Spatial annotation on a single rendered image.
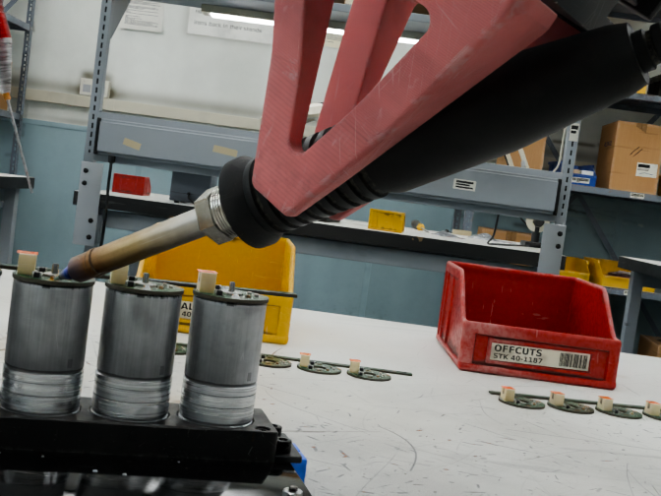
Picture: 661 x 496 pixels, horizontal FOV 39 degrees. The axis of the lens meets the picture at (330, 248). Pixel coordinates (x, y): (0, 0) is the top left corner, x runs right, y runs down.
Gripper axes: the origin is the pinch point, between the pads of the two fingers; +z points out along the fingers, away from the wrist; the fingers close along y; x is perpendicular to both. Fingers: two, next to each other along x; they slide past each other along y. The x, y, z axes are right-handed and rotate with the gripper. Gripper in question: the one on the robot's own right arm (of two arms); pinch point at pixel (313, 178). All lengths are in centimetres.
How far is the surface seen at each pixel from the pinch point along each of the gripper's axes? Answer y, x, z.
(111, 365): -1.5, -3.1, 9.3
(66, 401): -0.6, -3.2, 10.7
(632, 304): -313, -34, 48
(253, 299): -4.4, -1.7, 5.6
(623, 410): -32.2, 6.9, 7.5
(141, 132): -176, -147, 73
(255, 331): -4.6, -1.1, 6.4
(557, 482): -15.3, 8.0, 7.1
